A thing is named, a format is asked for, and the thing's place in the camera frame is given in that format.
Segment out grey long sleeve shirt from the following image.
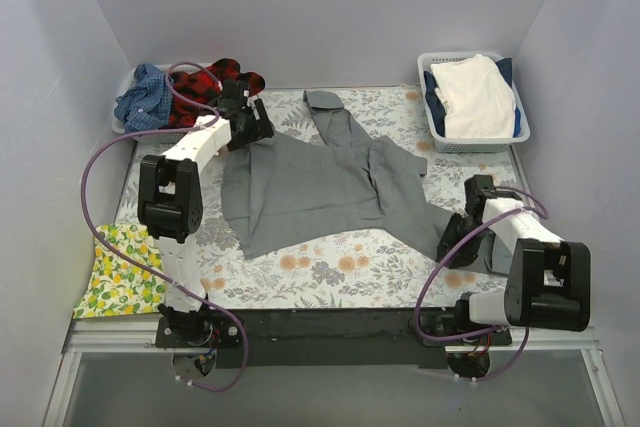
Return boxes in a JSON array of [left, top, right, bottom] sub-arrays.
[[221, 91, 452, 259]]

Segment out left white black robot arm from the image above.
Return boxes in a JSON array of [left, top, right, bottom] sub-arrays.
[[138, 79, 274, 347]]

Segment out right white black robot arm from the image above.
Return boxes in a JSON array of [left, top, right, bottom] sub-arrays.
[[436, 175, 591, 345]]

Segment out red black plaid shirt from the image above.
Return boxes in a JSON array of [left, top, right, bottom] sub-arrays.
[[168, 58, 266, 129]]

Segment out left white plastic basket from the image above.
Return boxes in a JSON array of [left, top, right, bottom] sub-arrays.
[[110, 62, 201, 136]]

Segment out white folded shirt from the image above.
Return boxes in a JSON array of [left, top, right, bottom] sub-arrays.
[[429, 53, 518, 139]]

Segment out dark blue folded garment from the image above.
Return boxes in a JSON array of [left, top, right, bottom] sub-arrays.
[[422, 56, 524, 138]]

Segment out blue checked shirt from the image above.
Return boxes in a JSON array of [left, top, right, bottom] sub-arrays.
[[113, 63, 176, 134]]

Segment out floral patterned table mat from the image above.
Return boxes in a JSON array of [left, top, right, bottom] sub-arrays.
[[113, 87, 534, 311]]

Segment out lemon print cloth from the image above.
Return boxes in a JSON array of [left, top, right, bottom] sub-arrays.
[[73, 224, 167, 319]]

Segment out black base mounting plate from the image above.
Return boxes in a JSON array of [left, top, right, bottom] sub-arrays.
[[154, 307, 516, 371]]

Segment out aluminium frame rail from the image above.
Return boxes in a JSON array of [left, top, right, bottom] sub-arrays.
[[45, 320, 625, 426]]

